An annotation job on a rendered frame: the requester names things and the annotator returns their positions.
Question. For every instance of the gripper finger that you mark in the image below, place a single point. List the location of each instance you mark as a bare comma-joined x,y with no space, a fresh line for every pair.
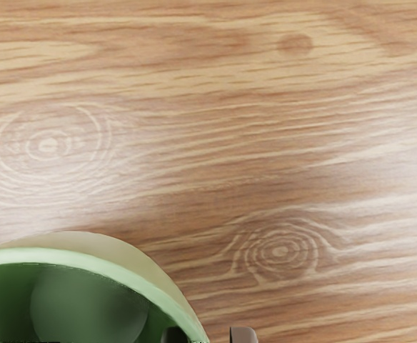
243,336

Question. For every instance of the green cup with cream outside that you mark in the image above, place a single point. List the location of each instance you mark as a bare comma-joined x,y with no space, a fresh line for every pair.
87,261

